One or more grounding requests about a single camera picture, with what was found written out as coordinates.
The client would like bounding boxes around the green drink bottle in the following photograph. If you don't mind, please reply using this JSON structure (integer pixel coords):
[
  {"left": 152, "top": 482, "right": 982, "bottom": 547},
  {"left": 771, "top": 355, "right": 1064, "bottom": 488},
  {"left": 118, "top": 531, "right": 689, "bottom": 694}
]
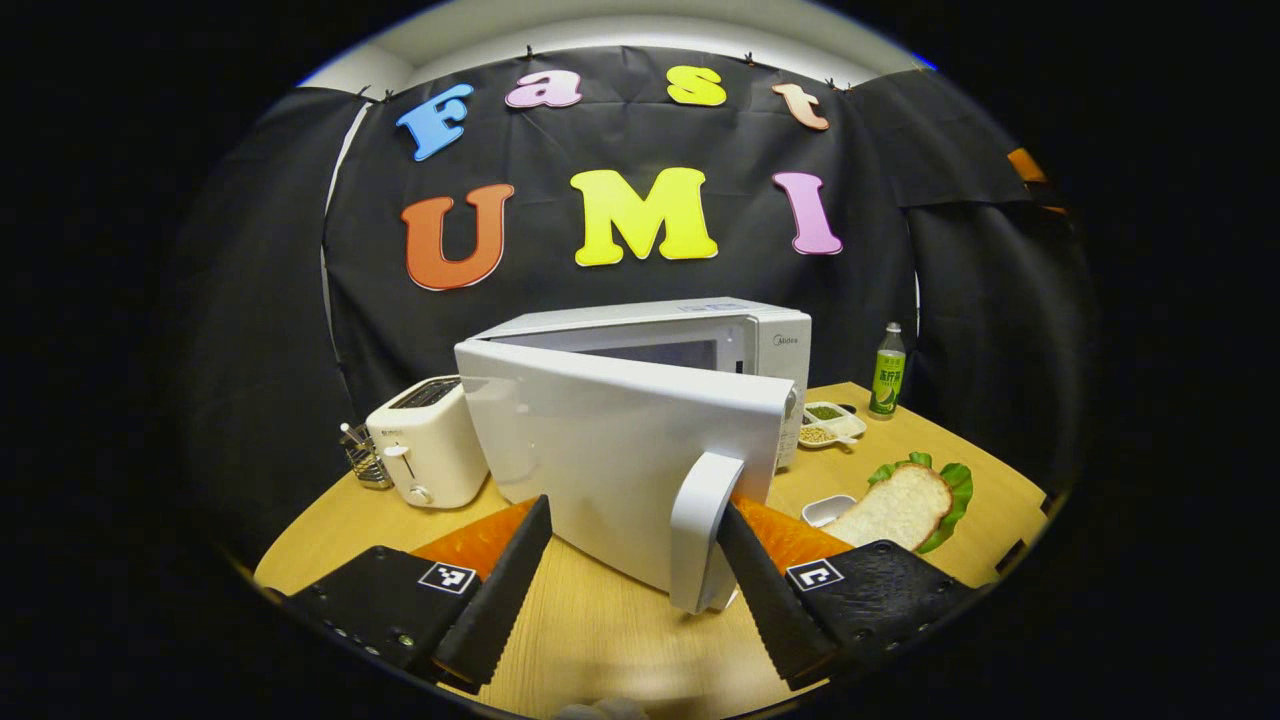
[{"left": 868, "top": 322, "right": 907, "bottom": 420}]

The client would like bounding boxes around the white toaster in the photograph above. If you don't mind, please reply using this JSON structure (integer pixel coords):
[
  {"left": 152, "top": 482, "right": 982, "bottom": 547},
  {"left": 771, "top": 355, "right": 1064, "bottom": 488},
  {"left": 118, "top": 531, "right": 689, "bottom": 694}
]
[{"left": 365, "top": 376, "right": 490, "bottom": 510}]

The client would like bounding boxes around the white rectangular tray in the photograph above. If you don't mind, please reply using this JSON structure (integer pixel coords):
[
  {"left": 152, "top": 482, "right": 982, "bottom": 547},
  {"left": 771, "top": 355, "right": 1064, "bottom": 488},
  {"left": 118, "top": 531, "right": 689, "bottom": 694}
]
[{"left": 802, "top": 494, "right": 859, "bottom": 529}]

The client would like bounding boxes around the white microwave oven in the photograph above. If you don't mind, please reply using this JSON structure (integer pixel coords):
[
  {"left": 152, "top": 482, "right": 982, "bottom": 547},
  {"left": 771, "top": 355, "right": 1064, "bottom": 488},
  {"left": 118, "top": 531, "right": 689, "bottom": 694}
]
[{"left": 454, "top": 297, "right": 813, "bottom": 615}]

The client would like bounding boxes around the black backdrop cloth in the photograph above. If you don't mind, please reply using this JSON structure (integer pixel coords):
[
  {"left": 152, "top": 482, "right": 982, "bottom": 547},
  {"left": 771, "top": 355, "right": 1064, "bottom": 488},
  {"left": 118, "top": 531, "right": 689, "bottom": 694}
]
[{"left": 165, "top": 45, "right": 1096, "bottom": 561}]

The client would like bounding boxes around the bread slice with lettuce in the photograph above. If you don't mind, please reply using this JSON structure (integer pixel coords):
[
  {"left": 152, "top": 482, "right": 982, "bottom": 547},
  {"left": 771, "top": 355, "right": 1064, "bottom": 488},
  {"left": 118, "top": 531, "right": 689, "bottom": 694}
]
[{"left": 822, "top": 452, "right": 974, "bottom": 556}]

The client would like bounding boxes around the wire mesh basket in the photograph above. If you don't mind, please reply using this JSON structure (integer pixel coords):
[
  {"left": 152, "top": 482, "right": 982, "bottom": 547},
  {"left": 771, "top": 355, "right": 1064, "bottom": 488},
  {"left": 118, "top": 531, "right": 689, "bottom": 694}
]
[{"left": 340, "top": 422, "right": 393, "bottom": 490}]

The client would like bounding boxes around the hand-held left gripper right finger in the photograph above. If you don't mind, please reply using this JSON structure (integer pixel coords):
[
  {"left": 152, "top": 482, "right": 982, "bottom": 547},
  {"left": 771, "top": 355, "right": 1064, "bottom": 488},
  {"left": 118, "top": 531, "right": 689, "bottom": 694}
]
[{"left": 716, "top": 497, "right": 979, "bottom": 693}]

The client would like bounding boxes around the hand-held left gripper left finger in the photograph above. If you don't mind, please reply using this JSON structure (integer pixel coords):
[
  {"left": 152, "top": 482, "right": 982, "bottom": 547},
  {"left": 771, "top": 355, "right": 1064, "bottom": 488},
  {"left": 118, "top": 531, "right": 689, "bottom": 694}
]
[{"left": 283, "top": 494, "right": 554, "bottom": 696}]

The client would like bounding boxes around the divided white seasoning dish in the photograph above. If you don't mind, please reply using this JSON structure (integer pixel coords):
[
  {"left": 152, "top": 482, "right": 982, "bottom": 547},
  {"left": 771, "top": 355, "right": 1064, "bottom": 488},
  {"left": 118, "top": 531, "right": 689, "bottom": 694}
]
[{"left": 798, "top": 402, "right": 867, "bottom": 450}]

